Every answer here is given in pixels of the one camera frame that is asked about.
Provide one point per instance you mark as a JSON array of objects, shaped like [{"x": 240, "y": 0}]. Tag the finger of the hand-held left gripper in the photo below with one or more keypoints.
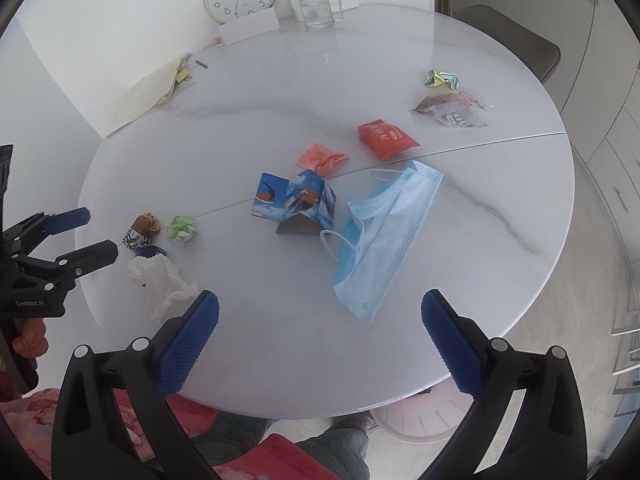
[
  {"x": 95, "y": 255},
  {"x": 70, "y": 219}
]

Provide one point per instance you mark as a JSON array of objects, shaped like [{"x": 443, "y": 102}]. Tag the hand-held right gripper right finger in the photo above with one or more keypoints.
[{"x": 450, "y": 345}]

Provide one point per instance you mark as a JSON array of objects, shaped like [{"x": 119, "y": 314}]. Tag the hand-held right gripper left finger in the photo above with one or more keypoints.
[{"x": 187, "y": 345}]

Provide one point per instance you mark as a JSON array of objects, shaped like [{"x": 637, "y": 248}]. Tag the brown candy wrapper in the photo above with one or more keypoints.
[{"x": 142, "y": 230}]

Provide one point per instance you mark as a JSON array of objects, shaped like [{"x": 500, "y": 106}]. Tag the blue face mask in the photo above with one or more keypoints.
[{"x": 380, "y": 240}]

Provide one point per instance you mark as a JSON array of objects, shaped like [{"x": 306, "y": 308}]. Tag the person's left hand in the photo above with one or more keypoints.
[{"x": 30, "y": 340}]

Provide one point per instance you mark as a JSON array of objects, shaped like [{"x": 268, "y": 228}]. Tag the small blue wrapper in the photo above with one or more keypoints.
[{"x": 150, "y": 251}]

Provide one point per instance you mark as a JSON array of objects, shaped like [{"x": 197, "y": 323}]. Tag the crumpled white tissue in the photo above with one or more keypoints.
[{"x": 157, "y": 275}]

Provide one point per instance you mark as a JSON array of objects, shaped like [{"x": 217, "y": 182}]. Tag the pink round bin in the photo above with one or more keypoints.
[{"x": 420, "y": 420}]

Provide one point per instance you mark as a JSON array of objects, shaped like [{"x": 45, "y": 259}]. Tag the crumpled green paper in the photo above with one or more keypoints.
[{"x": 182, "y": 230}]

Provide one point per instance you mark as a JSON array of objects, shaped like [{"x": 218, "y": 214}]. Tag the red floral cloth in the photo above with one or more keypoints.
[{"x": 35, "y": 410}]

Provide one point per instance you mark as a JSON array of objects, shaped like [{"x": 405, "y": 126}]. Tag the person's grey quilted trousers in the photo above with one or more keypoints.
[{"x": 280, "y": 455}]

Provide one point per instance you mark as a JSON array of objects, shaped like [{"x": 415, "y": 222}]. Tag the cream paper sheets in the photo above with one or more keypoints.
[{"x": 145, "y": 95}]

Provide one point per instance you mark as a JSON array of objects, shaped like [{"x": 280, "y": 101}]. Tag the blue printed carton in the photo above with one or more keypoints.
[{"x": 295, "y": 200}]

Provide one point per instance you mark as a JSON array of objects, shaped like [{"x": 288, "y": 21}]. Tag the yellow sticky notes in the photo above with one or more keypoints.
[{"x": 183, "y": 75}]

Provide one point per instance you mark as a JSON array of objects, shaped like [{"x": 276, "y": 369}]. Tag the orange snack packet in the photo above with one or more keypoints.
[{"x": 387, "y": 138}]

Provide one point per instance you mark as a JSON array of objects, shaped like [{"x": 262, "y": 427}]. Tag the crumpled pink paper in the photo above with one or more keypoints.
[{"x": 320, "y": 158}]

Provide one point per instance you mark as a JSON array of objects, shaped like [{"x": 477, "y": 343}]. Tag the clear plastic wrapper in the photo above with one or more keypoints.
[{"x": 450, "y": 110}]

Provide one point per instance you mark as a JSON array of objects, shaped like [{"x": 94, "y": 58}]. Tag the white card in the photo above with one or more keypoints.
[{"x": 250, "y": 30}]

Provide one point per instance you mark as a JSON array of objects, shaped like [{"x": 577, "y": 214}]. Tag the crumpled multicoloured paper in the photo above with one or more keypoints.
[{"x": 441, "y": 80}]

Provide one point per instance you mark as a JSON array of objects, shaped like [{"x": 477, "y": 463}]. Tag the dark grey chair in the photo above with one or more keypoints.
[{"x": 520, "y": 50}]

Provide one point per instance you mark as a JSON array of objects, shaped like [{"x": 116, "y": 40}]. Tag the clear glass cup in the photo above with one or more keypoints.
[{"x": 317, "y": 10}]

